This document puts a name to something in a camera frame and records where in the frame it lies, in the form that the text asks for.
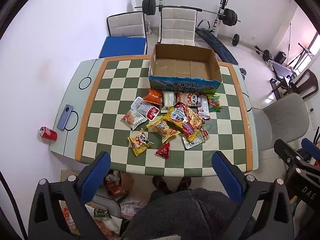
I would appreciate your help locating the chair with blue cushion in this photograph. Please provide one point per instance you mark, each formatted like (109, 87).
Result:
(126, 35)

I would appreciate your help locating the large yellow noodle bag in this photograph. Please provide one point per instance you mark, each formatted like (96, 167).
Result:
(188, 121)

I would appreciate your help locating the red panda snack bag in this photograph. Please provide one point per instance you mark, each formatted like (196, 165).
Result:
(189, 99)

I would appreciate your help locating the operator's dark fleece clothing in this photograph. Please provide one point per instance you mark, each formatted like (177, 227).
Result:
(189, 214)

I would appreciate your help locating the white red sauce packet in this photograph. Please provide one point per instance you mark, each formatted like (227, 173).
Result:
(145, 108)

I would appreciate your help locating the green gumball candy bag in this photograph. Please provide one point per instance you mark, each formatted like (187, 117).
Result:
(214, 104)

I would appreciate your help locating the open cardboard box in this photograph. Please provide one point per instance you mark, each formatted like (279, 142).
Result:
(183, 68)

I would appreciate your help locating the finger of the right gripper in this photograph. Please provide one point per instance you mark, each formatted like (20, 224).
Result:
(303, 178)
(311, 148)

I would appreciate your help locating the grey office chair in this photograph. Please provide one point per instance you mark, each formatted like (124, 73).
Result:
(286, 119)

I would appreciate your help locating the red triangular snack bag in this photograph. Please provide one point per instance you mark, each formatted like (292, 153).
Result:
(164, 151)

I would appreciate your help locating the cookie snack bag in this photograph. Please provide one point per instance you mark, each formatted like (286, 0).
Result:
(133, 119)

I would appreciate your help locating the black weight bench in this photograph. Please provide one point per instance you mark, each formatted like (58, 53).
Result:
(217, 46)

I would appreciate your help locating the white snack pack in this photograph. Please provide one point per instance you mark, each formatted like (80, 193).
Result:
(169, 100)

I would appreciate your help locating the white padded chair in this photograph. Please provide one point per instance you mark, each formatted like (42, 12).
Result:
(177, 26)

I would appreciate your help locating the dark wooden chair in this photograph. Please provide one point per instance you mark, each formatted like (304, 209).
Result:
(306, 85)

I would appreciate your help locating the yellow bread snack bag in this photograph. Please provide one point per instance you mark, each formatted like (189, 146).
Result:
(160, 126)

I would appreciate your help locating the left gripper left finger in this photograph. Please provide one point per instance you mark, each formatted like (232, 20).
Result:
(46, 219)

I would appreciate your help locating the red soda can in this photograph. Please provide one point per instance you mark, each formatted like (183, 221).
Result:
(47, 133)

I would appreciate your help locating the bin of snacks under table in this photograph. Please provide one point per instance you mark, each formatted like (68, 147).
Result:
(119, 202)

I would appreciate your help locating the yellow panda snack bag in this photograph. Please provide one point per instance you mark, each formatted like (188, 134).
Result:
(140, 143)

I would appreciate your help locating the long red white wrapper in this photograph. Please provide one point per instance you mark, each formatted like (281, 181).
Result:
(203, 110)

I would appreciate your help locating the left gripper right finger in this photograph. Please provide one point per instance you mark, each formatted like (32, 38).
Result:
(264, 210)

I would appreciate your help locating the orange snack bag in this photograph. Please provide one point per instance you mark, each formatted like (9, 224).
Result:
(154, 96)

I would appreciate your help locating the blue smartphone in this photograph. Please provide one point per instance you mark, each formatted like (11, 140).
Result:
(64, 117)

